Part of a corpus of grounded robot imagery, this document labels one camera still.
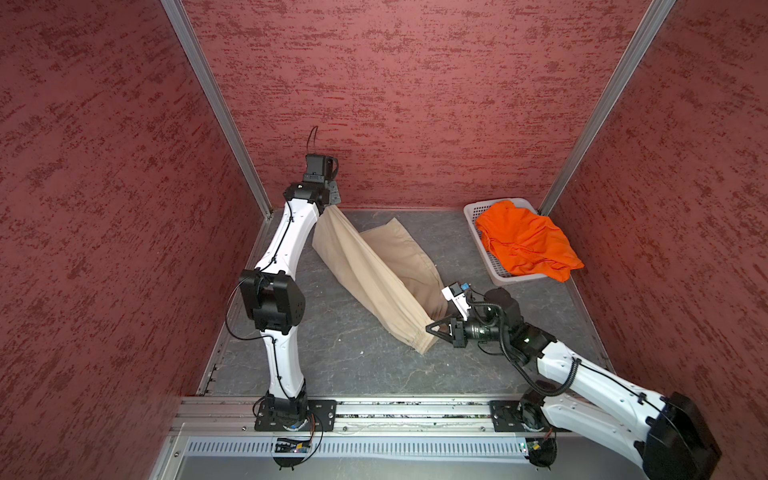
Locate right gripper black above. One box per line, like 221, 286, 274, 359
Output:
426, 312, 507, 350

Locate beige shorts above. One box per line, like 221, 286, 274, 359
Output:
312, 206, 448, 354

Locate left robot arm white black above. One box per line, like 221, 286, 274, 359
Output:
236, 180, 340, 432

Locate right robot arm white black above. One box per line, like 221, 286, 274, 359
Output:
425, 283, 722, 479

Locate orange shorts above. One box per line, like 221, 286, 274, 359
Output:
475, 200, 584, 282

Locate white plastic basket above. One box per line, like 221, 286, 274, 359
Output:
463, 196, 551, 287

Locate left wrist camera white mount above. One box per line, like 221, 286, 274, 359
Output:
303, 154, 339, 184

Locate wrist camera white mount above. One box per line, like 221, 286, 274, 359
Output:
441, 282, 471, 321
303, 154, 339, 184

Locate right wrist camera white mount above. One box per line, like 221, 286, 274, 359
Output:
441, 282, 471, 321

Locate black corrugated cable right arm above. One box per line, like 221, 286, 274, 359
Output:
473, 299, 583, 398

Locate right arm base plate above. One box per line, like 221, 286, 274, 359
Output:
489, 400, 565, 434

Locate right circuit board with wires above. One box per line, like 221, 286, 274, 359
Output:
526, 437, 558, 469

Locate circuit board with wires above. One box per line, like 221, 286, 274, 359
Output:
526, 437, 558, 469
272, 437, 315, 470

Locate aluminium rail frame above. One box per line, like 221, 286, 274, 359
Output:
149, 393, 680, 480

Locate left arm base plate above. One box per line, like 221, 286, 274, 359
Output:
253, 399, 338, 433

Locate left circuit board with wires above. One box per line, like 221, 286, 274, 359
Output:
272, 437, 315, 470

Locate left corner aluminium post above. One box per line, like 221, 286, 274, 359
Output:
161, 0, 273, 220

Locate corner aluminium post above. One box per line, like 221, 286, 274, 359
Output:
539, 0, 676, 216
161, 0, 273, 220

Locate right corner aluminium post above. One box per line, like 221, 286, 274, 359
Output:
539, 0, 676, 216

